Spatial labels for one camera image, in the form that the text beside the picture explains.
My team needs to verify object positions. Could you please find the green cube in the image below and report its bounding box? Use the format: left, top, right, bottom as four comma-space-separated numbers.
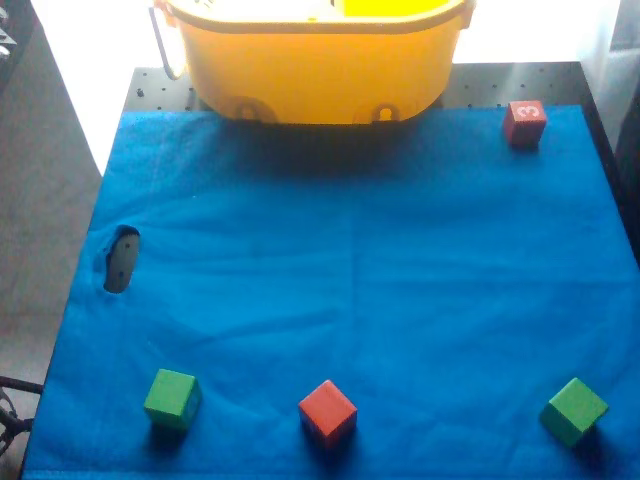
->
143, 368, 202, 431
539, 377, 610, 448

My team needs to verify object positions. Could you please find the red cube number three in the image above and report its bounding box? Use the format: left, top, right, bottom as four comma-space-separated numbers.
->
502, 99, 548, 150

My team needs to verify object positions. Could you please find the black cable bundle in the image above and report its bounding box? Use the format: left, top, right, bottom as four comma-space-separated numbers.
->
0, 374, 44, 456

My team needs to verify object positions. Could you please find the yellow plastic bucket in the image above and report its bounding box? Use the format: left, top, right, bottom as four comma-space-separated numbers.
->
148, 0, 476, 126

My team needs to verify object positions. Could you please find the blue table cloth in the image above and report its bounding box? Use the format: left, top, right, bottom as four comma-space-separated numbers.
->
22, 104, 640, 480

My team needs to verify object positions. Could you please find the red cube number eight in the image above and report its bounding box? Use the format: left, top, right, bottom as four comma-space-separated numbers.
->
298, 379, 359, 451

